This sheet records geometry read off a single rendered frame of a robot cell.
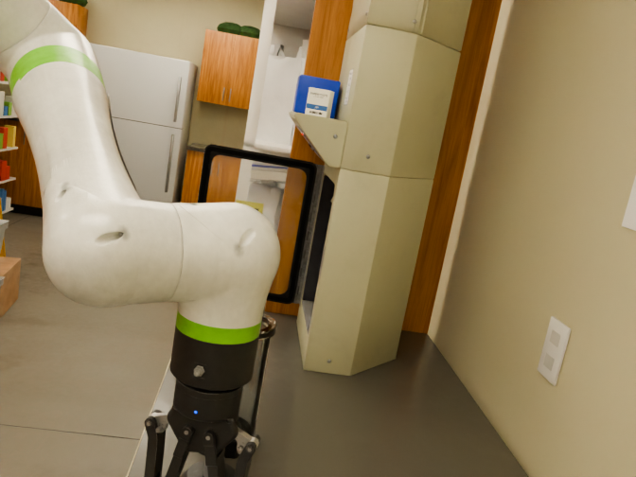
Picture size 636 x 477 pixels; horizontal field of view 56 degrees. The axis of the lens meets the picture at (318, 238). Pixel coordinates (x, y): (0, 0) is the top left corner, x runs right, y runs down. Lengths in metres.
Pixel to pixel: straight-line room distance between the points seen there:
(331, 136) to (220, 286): 0.74
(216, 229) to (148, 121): 5.69
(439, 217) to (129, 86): 4.88
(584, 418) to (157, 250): 0.81
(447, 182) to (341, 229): 0.51
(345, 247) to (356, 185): 0.14
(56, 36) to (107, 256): 0.43
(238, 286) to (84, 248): 0.15
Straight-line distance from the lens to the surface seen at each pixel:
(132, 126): 6.30
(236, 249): 0.60
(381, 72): 1.30
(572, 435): 1.18
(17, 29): 0.90
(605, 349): 1.11
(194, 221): 0.59
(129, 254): 0.56
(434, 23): 1.38
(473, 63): 1.75
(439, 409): 1.38
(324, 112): 1.37
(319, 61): 1.66
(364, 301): 1.37
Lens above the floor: 1.51
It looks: 11 degrees down
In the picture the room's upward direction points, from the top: 10 degrees clockwise
